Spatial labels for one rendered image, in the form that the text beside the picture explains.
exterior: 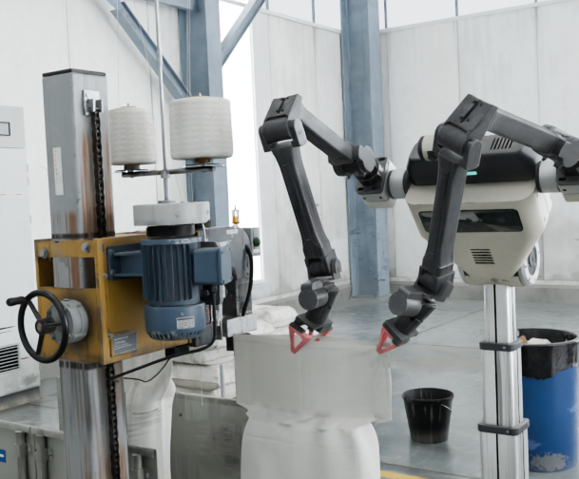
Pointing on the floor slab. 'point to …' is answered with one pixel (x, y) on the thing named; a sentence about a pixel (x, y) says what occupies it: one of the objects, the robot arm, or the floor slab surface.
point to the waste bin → (550, 397)
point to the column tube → (82, 268)
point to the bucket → (428, 413)
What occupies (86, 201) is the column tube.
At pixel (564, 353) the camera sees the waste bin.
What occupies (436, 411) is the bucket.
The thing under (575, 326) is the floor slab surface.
